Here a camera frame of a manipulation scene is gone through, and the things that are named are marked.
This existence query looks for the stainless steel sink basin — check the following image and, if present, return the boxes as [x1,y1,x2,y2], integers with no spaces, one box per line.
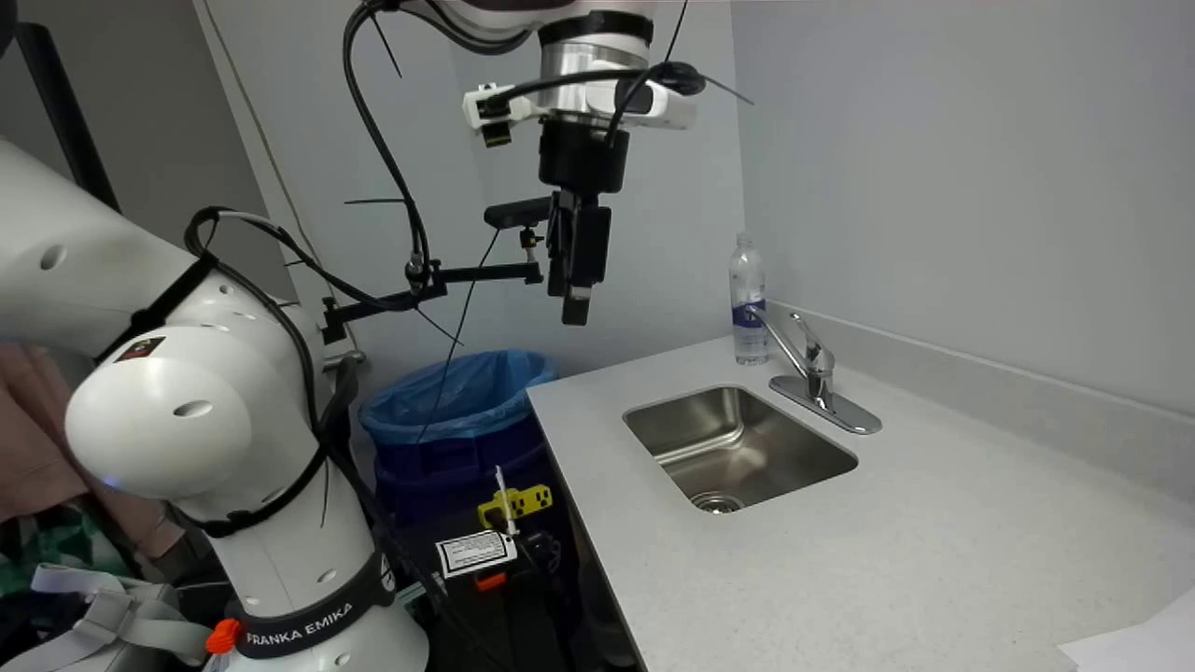
[625,388,858,515]

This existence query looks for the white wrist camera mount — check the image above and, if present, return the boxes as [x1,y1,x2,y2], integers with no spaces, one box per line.
[462,76,694,144]

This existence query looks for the yellow black clamp with tag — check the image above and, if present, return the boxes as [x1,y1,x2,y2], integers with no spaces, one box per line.
[432,471,552,582]

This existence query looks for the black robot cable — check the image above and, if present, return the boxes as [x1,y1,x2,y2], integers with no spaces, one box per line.
[339,0,441,281]

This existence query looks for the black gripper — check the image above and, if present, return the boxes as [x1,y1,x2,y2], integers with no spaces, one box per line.
[537,119,626,326]

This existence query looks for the chrome sink faucet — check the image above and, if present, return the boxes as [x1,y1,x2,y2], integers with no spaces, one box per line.
[762,309,880,438]

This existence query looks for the person in pink hoodie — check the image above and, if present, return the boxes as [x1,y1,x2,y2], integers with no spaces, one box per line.
[0,344,182,561]

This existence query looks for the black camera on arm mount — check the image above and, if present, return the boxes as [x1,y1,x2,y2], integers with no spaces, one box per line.
[319,189,577,348]

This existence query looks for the blue lined trash bin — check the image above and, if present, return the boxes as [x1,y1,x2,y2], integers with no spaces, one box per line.
[360,351,555,528]

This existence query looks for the clear plastic water bottle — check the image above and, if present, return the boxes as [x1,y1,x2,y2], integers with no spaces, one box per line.
[728,234,770,367]

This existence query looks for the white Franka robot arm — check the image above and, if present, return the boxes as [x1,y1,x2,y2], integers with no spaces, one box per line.
[0,0,682,672]

